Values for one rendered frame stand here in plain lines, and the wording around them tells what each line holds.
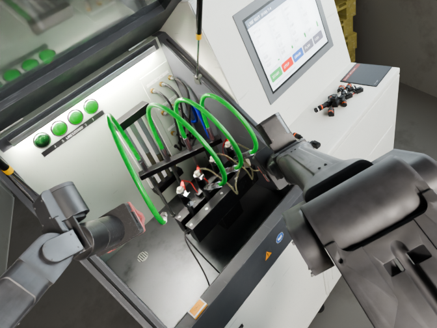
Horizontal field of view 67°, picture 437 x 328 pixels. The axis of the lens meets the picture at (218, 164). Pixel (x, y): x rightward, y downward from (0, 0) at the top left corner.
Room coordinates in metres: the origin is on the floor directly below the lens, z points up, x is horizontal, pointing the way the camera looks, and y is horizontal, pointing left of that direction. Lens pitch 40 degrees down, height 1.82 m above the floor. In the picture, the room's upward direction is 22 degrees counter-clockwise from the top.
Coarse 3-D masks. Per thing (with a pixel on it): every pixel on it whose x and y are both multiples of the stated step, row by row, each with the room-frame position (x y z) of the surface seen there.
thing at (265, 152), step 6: (264, 150) 0.58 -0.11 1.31; (270, 150) 0.58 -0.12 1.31; (258, 156) 0.57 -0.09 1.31; (264, 156) 0.57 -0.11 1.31; (270, 156) 0.55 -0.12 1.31; (264, 162) 0.56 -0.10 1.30; (270, 162) 0.54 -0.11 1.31; (264, 168) 0.55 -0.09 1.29; (270, 174) 0.54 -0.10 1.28; (276, 180) 0.53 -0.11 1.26; (282, 180) 0.52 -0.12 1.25; (276, 186) 0.52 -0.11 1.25; (282, 186) 0.51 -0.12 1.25
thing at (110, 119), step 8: (112, 120) 0.90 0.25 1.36; (112, 128) 0.76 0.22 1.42; (120, 128) 0.93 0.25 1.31; (112, 136) 0.74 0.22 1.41; (120, 144) 0.70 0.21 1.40; (128, 144) 0.95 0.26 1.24; (120, 152) 0.69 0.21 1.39; (136, 152) 0.96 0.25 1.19; (128, 160) 0.67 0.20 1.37; (128, 168) 0.65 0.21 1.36; (136, 176) 0.63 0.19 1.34; (136, 184) 0.62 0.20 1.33; (144, 192) 0.61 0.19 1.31; (144, 200) 0.60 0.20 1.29; (152, 208) 0.59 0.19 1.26; (160, 216) 0.59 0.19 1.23
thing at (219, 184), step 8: (152, 104) 0.88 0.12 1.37; (160, 104) 0.86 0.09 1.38; (168, 112) 0.82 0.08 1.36; (184, 120) 0.79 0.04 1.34; (152, 128) 0.96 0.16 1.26; (192, 128) 0.76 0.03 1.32; (200, 136) 0.75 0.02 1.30; (160, 144) 0.96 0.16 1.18; (208, 144) 0.73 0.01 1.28; (168, 160) 0.96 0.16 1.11; (216, 160) 0.71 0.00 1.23; (224, 176) 0.70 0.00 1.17; (208, 184) 0.80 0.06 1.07; (216, 184) 0.75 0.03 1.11; (224, 184) 0.72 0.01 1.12
